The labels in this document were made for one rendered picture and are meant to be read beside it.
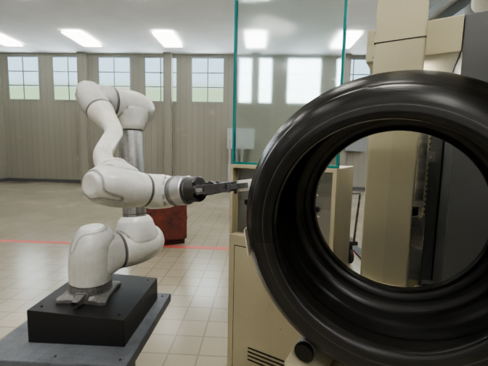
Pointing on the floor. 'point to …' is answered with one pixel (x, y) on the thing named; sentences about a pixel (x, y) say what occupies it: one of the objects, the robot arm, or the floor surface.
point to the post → (392, 149)
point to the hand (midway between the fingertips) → (249, 184)
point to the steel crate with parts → (171, 223)
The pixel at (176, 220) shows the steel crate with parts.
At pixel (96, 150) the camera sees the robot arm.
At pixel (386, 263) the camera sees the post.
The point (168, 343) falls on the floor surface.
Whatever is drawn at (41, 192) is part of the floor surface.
